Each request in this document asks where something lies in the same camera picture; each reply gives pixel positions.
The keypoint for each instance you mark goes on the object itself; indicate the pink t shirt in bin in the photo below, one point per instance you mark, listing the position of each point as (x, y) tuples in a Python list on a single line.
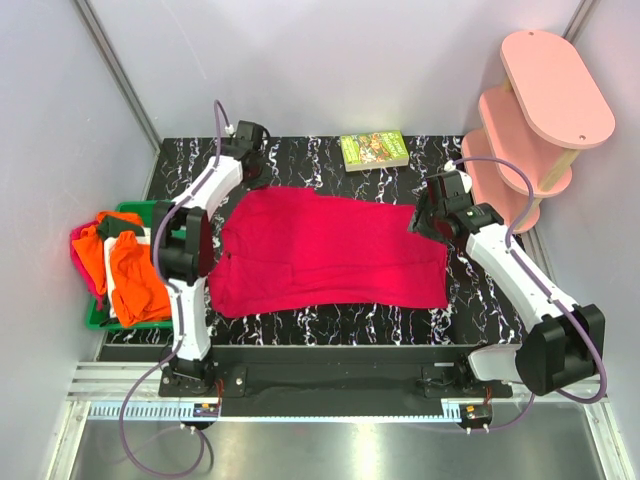
[(87, 256)]

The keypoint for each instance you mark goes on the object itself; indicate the crimson red t shirt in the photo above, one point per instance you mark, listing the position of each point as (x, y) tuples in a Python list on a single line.
[(286, 248)]

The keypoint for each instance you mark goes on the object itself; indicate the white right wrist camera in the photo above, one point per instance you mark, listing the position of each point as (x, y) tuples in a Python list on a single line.
[(465, 178)]

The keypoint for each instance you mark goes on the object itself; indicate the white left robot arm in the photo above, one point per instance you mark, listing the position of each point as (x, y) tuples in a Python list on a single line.
[(182, 250)]

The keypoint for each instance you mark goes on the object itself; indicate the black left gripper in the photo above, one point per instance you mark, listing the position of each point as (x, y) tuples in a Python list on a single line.
[(260, 156)]

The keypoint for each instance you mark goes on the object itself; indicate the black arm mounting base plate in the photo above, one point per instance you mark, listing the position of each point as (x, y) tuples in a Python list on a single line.
[(244, 371)]

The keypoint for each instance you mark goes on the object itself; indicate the pink three tier shelf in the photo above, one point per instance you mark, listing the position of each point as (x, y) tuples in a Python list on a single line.
[(547, 111)]

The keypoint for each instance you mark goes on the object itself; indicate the dark green t shirt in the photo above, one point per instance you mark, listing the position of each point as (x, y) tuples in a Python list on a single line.
[(112, 227)]

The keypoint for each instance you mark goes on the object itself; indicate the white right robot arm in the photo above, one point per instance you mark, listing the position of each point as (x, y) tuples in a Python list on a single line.
[(564, 341)]

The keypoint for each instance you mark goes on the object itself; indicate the green plastic bin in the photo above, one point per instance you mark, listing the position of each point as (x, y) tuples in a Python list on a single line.
[(99, 315)]

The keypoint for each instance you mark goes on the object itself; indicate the orange t shirt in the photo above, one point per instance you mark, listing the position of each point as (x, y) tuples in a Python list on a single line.
[(134, 290)]

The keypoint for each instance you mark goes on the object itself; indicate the aluminium frame rail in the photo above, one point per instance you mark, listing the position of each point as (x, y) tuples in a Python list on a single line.
[(108, 53)]

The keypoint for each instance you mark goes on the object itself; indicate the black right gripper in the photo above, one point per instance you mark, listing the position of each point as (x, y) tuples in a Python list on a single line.
[(419, 222)]

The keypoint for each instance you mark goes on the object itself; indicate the green paperback book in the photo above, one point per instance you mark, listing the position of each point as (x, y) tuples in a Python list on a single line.
[(371, 151)]

